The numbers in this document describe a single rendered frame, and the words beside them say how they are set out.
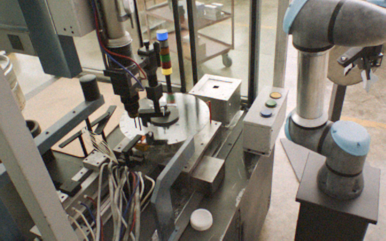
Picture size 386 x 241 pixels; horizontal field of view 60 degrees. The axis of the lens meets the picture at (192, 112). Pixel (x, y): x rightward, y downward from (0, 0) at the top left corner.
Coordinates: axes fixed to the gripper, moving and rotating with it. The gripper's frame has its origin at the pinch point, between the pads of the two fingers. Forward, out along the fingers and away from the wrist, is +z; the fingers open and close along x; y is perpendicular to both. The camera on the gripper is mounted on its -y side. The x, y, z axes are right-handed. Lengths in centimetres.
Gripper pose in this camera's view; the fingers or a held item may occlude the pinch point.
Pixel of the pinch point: (354, 84)
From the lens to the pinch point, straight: 153.8
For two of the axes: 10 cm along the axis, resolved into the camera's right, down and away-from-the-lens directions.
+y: 9.7, -1.9, 1.4
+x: -2.3, -5.4, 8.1
